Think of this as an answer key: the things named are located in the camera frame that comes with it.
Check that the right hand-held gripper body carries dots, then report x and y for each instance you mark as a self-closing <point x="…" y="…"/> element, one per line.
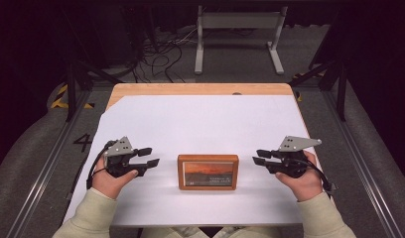
<point x="291" y="158"/>

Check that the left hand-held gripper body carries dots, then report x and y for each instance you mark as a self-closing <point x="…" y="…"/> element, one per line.
<point x="119" y="158"/>

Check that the wooden photo frame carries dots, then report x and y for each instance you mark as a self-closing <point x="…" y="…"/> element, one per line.
<point x="207" y="172"/>

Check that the person's left hand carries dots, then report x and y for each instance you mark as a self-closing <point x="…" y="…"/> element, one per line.
<point x="108" y="183"/>

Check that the person's right hand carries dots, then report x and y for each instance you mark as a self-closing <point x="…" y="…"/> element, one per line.
<point x="304" y="185"/>

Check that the white paper sheet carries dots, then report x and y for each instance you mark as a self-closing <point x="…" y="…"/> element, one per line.
<point x="190" y="125"/>

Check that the person's legs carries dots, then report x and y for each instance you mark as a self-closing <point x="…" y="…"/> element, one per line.
<point x="190" y="232"/>

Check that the wooden table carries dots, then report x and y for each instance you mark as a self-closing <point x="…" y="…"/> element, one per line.
<point x="197" y="89"/>

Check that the yellow and black floor tape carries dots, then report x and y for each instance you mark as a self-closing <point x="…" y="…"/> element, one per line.
<point x="60" y="100"/>

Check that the black metal stand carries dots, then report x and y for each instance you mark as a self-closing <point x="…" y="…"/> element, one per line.
<point x="339" y="86"/>
<point x="73" y="86"/>

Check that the white metal stand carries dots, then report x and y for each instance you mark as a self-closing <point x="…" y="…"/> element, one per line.
<point x="238" y="20"/>

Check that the aluminium floor rail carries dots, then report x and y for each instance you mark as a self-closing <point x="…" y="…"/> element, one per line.
<point x="41" y="178"/>
<point x="366" y="178"/>

